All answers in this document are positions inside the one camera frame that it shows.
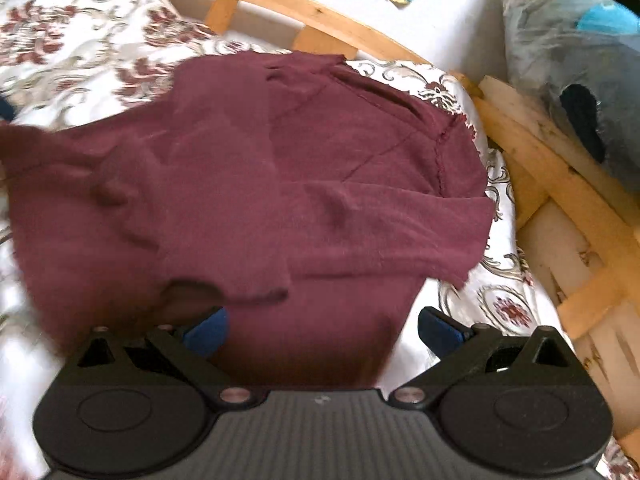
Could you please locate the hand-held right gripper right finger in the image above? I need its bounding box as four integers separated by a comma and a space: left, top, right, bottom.
387, 305, 576, 409

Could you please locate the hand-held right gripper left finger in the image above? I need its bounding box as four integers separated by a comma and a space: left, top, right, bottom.
75, 306, 262, 411

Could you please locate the maroon knit sweater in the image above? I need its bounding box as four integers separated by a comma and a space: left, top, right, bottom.
0, 51, 493, 391

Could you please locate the white floral bedspread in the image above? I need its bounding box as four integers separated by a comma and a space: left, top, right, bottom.
0, 0, 640, 480

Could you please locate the bare wooden plank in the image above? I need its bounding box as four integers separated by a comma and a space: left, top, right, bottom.
475, 76, 640, 221

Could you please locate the plastic-wrapped dark plush bundle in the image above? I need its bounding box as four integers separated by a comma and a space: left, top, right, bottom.
500, 0, 640, 196

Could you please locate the wooden bed frame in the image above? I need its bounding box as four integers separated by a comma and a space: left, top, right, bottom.
25, 0, 640, 443

